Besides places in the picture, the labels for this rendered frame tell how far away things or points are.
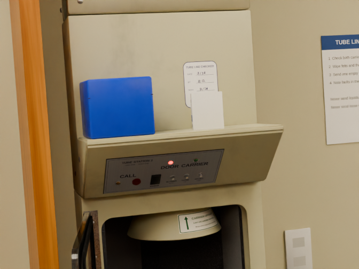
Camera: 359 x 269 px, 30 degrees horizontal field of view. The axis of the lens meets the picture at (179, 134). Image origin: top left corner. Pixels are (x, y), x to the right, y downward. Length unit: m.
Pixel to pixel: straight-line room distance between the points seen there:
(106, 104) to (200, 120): 0.16
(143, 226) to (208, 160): 0.20
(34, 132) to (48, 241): 0.17
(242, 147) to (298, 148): 0.63
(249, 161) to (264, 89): 0.57
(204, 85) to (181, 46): 0.08
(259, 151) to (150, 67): 0.23
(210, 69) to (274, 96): 0.53
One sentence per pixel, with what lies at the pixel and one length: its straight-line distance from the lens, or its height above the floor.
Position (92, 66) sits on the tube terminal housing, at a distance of 1.12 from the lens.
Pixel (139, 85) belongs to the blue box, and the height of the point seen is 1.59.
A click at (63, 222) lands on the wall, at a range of 1.57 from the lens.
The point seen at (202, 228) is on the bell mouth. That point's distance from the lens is 1.20.
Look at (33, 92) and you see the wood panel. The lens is 1.02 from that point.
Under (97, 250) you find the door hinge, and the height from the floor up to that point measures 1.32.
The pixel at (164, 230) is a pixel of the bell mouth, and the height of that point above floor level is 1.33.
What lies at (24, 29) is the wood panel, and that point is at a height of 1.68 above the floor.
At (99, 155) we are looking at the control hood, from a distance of 1.02.
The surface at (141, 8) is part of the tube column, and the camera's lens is 1.15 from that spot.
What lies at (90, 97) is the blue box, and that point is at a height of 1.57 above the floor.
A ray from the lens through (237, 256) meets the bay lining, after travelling 1.26.
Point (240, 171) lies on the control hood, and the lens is 1.14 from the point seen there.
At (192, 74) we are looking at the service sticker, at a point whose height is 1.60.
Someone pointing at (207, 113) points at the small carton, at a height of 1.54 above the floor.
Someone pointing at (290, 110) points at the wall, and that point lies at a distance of 1.70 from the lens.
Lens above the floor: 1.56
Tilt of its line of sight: 3 degrees down
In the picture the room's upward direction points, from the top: 4 degrees counter-clockwise
